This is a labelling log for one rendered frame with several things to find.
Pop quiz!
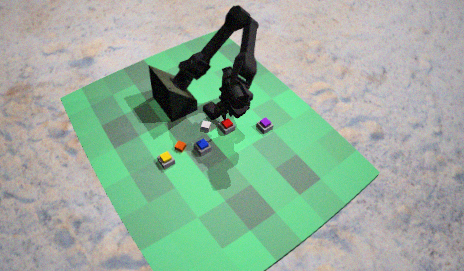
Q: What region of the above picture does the blue button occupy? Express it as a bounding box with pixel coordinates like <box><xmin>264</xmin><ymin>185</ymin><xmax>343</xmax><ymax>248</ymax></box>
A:
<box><xmin>193</xmin><ymin>138</ymin><xmax>212</xmax><ymax>157</ymax></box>

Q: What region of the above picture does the red button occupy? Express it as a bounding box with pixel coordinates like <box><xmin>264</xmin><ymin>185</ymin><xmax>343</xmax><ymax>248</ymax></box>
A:
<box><xmin>218</xmin><ymin>118</ymin><xmax>236</xmax><ymax>135</ymax></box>

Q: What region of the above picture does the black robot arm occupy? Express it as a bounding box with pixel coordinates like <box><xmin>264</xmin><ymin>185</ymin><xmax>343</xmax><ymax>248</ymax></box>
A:
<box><xmin>170</xmin><ymin>6</ymin><xmax>259</xmax><ymax>118</ymax></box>

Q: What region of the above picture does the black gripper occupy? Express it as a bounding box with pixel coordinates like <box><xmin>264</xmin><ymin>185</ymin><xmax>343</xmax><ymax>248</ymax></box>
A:
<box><xmin>203</xmin><ymin>86</ymin><xmax>253</xmax><ymax>120</ymax></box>

